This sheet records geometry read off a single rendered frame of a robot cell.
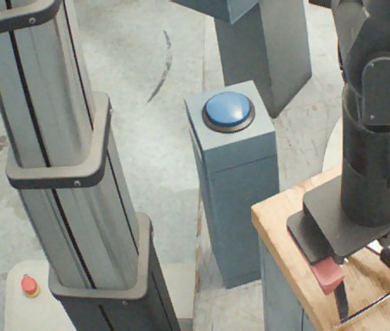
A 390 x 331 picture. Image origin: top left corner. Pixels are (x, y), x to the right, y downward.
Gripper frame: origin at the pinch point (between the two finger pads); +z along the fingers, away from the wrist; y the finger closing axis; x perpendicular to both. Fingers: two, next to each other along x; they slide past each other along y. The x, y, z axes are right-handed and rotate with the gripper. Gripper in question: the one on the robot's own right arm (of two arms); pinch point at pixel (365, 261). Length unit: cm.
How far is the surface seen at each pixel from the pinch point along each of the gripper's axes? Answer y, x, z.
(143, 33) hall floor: 27, 150, 109
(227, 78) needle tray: 9, 48, 27
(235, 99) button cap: -0.2, 25.0, 4.4
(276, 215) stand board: -3.7, 10.1, 2.3
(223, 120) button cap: -2.3, 23.4, 4.5
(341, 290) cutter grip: -3.4, -1.7, -0.7
